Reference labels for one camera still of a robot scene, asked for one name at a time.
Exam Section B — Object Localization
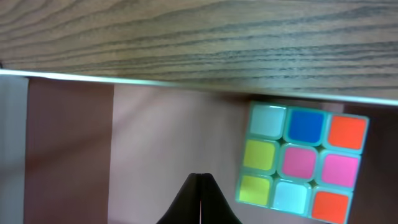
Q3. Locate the white cardboard box pink interior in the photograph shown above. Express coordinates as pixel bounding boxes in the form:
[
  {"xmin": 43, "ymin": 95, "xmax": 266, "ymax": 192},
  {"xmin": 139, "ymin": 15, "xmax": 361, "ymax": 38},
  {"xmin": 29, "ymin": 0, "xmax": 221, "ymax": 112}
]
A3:
[{"xmin": 1, "ymin": 70, "xmax": 397, "ymax": 223}]

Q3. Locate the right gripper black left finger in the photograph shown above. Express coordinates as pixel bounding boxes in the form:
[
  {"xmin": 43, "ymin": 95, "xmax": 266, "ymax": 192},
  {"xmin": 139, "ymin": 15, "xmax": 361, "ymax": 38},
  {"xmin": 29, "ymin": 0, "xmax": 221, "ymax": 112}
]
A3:
[{"xmin": 157, "ymin": 173, "xmax": 201, "ymax": 224}]

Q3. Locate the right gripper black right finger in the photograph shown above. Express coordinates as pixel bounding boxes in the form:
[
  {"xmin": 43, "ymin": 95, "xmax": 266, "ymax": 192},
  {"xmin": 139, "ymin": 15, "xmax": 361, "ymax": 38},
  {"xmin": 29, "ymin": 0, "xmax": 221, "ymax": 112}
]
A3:
[{"xmin": 200, "ymin": 173, "xmax": 241, "ymax": 224}]

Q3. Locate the colourful puzzle cube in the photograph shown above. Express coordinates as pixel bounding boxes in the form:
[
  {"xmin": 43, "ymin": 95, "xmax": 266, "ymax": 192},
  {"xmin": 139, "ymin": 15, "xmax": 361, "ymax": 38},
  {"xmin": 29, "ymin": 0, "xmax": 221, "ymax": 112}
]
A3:
[{"xmin": 236, "ymin": 101, "xmax": 369, "ymax": 223}]

